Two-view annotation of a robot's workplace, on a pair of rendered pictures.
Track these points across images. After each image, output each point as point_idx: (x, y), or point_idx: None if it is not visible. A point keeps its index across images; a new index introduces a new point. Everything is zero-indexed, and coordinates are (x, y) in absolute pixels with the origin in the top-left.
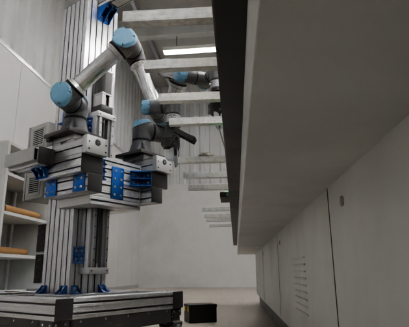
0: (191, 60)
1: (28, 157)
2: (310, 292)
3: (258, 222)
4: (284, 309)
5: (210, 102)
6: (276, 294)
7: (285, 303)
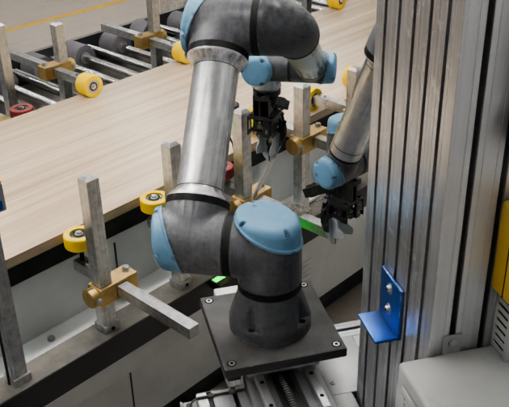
0: None
1: None
2: (323, 258)
3: None
4: (177, 382)
5: (279, 115)
6: None
7: (186, 368)
